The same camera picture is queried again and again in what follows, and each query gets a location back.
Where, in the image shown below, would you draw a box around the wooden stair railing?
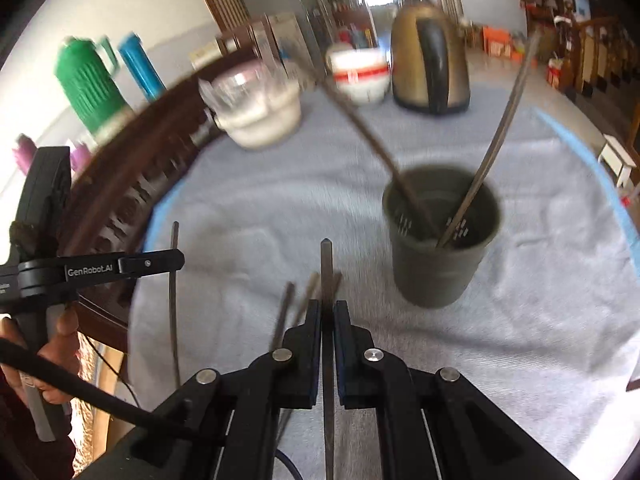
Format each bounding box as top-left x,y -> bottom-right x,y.
560,14 -> 640,111

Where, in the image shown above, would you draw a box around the pink bottle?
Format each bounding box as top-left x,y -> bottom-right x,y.
69,141 -> 95,176
14,134 -> 40,173

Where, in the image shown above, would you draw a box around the person's left hand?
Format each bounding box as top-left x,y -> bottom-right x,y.
0,305 -> 82,407

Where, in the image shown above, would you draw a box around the blue thermos flask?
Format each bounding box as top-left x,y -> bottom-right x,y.
118,33 -> 167,102

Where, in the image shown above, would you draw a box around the grey towel cloth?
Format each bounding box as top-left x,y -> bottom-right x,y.
127,80 -> 640,480

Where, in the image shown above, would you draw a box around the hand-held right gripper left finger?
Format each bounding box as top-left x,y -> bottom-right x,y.
72,299 -> 322,480

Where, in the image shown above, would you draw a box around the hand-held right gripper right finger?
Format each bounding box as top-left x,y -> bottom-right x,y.
334,300 -> 578,480

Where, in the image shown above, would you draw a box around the dark carved wooden chair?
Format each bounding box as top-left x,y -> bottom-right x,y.
62,42 -> 253,366

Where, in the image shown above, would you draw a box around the red and white bowl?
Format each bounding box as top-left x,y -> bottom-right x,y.
326,46 -> 391,106

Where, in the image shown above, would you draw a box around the thin black cable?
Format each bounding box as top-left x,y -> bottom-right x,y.
77,332 -> 138,408

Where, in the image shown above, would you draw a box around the glass display cabinet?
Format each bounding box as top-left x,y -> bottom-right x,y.
307,0 -> 377,47

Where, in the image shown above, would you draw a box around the steel black electric kettle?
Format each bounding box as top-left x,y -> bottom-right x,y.
390,2 -> 472,115

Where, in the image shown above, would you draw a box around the white plastic basin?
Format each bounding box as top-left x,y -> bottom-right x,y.
212,77 -> 304,150

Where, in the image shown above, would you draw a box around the blue table cover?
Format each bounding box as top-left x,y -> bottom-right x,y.
531,106 -> 640,243

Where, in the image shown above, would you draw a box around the orange box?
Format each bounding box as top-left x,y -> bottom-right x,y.
481,26 -> 514,57

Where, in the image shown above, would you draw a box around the grey perforated utensil holder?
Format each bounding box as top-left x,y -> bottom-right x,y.
381,164 -> 502,309

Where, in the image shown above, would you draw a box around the grey refrigerator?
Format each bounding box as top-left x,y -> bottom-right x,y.
227,0 -> 323,68

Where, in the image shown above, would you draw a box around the thick black cable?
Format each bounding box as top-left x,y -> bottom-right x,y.
0,337 -> 213,445

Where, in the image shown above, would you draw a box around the person's dark red clothing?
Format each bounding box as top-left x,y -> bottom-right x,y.
0,367 -> 77,480

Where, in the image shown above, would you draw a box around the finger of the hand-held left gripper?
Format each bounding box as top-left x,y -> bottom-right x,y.
120,249 -> 184,277

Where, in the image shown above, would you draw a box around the utensils in holder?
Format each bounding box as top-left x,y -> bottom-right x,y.
437,32 -> 543,250

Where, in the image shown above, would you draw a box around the green thermos flask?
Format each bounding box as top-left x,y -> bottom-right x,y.
54,36 -> 132,137

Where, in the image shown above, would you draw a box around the white stool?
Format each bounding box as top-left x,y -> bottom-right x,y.
596,134 -> 639,189

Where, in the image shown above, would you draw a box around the dark chopstick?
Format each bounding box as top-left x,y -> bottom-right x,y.
315,70 -> 441,243
320,238 -> 335,480
270,282 -> 296,353
169,220 -> 182,388

